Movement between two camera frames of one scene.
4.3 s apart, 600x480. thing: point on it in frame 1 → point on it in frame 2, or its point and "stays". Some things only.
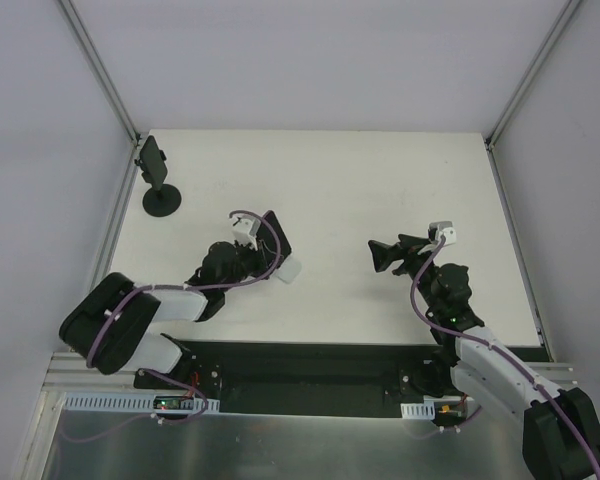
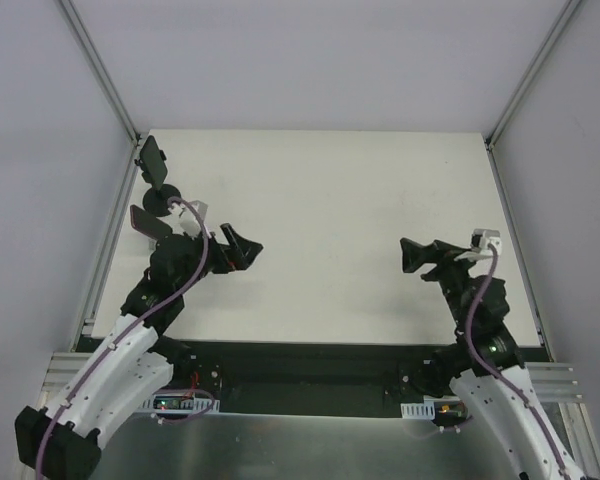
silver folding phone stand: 289,270 → 203,211
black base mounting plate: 302,377 stays
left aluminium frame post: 101,69 stays
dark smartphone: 285,244 → 148,223
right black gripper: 408,257 → 445,261
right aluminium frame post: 562,18 stays
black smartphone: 153,163 stays
